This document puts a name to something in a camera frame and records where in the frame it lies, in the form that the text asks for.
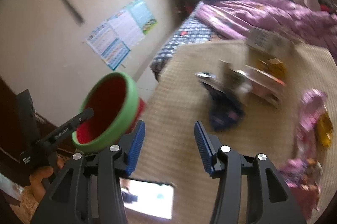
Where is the person's left hand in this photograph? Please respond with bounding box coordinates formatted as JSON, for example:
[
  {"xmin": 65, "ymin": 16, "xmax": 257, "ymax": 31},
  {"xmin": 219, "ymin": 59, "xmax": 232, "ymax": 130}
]
[{"xmin": 29, "ymin": 166, "xmax": 54, "ymax": 202}]

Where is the beige checkered mat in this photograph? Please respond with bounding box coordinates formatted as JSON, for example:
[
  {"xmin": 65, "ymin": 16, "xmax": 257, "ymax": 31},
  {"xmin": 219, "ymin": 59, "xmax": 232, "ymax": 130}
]
[{"xmin": 123, "ymin": 39, "xmax": 337, "ymax": 224}]

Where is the red bin with green rim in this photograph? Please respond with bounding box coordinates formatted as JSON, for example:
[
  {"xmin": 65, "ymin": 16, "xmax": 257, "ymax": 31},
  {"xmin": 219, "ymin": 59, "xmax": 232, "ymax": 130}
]
[{"xmin": 72, "ymin": 72, "xmax": 146, "ymax": 153}]

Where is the smartphone with lit screen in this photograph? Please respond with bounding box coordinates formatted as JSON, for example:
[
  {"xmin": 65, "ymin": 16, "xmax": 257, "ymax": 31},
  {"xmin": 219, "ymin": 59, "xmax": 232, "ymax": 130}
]
[{"xmin": 120, "ymin": 178, "xmax": 175, "ymax": 219}]

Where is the yellow white snack bag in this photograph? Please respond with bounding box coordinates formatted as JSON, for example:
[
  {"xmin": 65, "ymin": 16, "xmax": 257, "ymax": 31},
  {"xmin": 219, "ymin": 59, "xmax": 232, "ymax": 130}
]
[{"xmin": 257, "ymin": 58, "xmax": 287, "ymax": 80}]

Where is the pink snack wrapper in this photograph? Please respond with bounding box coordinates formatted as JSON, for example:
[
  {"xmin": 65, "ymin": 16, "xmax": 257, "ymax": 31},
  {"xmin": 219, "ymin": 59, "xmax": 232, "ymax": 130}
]
[{"xmin": 295, "ymin": 89, "xmax": 327, "ymax": 160}]

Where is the blue plaid bed sheet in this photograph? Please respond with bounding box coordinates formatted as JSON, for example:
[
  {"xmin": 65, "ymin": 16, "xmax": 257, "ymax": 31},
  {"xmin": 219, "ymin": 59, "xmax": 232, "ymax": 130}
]
[{"xmin": 150, "ymin": 2, "xmax": 217, "ymax": 81}]

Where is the white milk carton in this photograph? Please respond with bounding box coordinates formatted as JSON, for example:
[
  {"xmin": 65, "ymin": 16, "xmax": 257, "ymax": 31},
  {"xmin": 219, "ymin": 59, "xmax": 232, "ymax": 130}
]
[{"xmin": 246, "ymin": 27, "xmax": 294, "ymax": 59}]

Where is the purple quilt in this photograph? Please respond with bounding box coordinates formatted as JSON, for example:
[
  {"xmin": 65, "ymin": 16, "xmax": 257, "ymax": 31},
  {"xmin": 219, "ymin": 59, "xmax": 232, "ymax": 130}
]
[{"xmin": 196, "ymin": 0, "xmax": 336, "ymax": 60}]

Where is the middle white wall poster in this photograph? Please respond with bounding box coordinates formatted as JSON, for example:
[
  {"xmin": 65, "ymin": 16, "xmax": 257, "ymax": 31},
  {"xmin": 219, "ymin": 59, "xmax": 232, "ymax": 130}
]
[{"xmin": 108, "ymin": 8, "xmax": 144, "ymax": 49}]

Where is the right teal wall poster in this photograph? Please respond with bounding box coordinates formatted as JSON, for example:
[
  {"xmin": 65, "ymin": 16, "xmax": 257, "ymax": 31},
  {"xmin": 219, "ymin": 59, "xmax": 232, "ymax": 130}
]
[{"xmin": 126, "ymin": 0, "xmax": 157, "ymax": 35}]

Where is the dark hanging wall strap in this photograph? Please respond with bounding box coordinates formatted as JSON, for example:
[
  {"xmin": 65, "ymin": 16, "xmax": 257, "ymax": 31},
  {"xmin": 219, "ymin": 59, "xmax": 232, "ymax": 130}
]
[{"xmin": 51, "ymin": 0, "xmax": 85, "ymax": 26}]

